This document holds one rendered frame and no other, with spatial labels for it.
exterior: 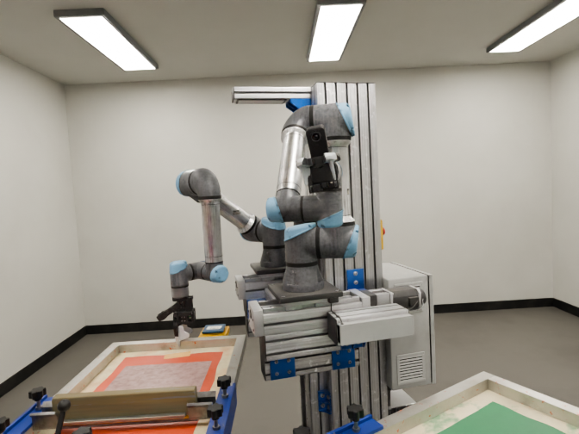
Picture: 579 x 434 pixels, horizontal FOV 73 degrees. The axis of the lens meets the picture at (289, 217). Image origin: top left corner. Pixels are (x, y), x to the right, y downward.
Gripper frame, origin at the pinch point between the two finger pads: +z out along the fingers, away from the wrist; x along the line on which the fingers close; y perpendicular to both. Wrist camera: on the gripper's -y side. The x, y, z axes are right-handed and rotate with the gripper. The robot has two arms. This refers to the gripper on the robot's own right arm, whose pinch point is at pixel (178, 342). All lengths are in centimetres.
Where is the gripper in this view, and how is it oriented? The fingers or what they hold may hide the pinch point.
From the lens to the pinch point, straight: 186.6
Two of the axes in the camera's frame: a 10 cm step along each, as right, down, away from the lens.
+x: -0.2, -0.6, 10.0
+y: 10.0, -0.6, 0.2
